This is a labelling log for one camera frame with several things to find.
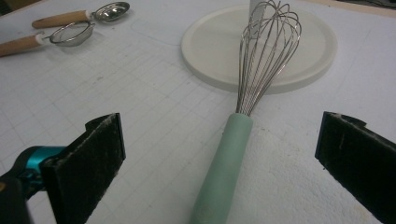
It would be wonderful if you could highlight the whisk with mint green handle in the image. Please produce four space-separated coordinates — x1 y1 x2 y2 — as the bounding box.
189 0 303 224

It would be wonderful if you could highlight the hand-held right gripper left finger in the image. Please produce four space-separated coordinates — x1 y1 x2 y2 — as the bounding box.
40 112 127 224

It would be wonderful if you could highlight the white utensil stand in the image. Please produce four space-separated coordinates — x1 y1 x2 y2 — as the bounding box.
180 0 339 95

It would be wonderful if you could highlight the metal whisk with wooden handle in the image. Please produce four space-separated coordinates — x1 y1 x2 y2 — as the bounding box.
0 21 96 59

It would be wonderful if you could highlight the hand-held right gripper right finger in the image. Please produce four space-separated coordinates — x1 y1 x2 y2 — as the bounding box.
315 111 396 224

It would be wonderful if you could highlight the metal spoon with wooden handle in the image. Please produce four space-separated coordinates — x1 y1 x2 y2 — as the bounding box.
31 1 131 30

